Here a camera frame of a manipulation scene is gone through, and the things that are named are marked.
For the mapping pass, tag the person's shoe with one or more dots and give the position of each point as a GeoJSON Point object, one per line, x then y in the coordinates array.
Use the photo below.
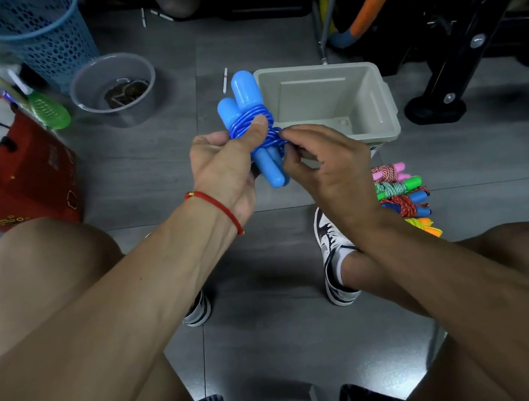
{"type": "Point", "coordinates": [198, 313]}
{"type": "Point", "coordinates": [331, 242]}

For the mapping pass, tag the small clear water bottle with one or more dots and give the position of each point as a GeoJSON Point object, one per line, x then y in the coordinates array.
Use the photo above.
{"type": "Point", "coordinates": [10, 99]}

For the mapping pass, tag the clear bin lid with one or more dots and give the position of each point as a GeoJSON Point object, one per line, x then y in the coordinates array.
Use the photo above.
{"type": "Point", "coordinates": [435, 346]}

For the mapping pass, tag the grey plastic storage bin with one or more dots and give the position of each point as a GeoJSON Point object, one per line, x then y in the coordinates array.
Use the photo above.
{"type": "Point", "coordinates": [327, 92]}

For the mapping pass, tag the grey plastic basin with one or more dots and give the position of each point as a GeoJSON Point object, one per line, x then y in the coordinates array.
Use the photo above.
{"type": "Point", "coordinates": [92, 92]}

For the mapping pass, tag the person's right forearm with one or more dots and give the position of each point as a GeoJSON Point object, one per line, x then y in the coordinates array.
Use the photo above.
{"type": "Point", "coordinates": [492, 312]}

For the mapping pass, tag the red paper bag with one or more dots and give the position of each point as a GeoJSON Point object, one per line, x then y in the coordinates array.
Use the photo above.
{"type": "Point", "coordinates": [37, 184]}

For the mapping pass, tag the black weight machine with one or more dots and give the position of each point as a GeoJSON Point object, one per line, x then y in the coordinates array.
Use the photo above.
{"type": "Point", "coordinates": [471, 55]}

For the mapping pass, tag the person's left forearm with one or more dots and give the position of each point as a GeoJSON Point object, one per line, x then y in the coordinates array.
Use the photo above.
{"type": "Point", "coordinates": [94, 355]}

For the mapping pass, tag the person's right shoe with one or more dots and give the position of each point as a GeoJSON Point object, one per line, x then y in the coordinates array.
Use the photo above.
{"type": "Point", "coordinates": [331, 242]}

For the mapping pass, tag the white marker pen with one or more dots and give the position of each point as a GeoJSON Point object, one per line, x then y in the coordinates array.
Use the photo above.
{"type": "Point", "coordinates": [161, 15]}
{"type": "Point", "coordinates": [225, 80]}
{"type": "Point", "coordinates": [143, 18]}

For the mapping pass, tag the person's left hand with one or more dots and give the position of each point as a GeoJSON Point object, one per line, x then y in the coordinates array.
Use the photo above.
{"type": "Point", "coordinates": [225, 174]}

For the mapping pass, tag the person's right hand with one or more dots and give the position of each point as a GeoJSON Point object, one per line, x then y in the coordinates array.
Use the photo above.
{"type": "Point", "coordinates": [340, 175]}

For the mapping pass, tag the person's left shoe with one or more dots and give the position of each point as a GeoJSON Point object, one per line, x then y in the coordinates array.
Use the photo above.
{"type": "Point", "coordinates": [198, 313]}

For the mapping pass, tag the green spray bottle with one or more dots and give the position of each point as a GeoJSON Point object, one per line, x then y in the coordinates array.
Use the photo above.
{"type": "Point", "coordinates": [47, 109]}

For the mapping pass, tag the blue mesh wastebasket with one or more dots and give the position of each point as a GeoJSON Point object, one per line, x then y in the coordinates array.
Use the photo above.
{"type": "Point", "coordinates": [44, 42]}

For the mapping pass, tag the person's left leg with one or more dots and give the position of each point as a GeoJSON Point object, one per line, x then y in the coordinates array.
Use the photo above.
{"type": "Point", "coordinates": [47, 282]}

